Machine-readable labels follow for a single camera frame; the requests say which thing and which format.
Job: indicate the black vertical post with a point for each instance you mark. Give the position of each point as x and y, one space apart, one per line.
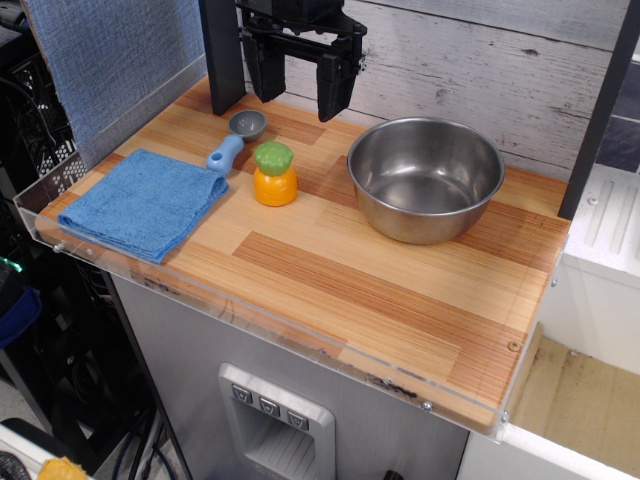
223 53
606 100

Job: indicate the grey toy fridge cabinet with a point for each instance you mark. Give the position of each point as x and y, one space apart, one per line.
183 349

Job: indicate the white toy sink unit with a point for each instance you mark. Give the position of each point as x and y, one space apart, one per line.
574 406

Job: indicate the blue folded cloth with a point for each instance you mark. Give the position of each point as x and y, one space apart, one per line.
146 205

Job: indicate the black plastic crate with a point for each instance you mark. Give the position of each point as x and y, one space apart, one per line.
35 133

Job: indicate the black vertical post left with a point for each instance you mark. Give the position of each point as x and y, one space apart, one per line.
223 53

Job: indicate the stainless steel bowl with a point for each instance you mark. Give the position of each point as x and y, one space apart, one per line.
422 180

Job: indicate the yellow object bottom left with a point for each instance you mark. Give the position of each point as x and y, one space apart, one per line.
61 469

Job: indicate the orange toy carrot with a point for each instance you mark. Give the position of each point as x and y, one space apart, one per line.
275 179

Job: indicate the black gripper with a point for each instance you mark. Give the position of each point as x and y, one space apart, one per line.
315 31

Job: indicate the blue handled measuring spoon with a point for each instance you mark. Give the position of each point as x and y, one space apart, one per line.
245 126

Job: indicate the black vertical post right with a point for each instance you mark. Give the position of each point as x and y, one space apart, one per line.
606 100

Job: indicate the clear acrylic table guard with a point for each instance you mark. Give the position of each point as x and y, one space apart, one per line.
445 325

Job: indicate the grey ice dispenser panel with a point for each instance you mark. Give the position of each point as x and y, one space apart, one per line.
277 433

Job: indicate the blue fabric panel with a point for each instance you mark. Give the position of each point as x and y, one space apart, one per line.
117 64

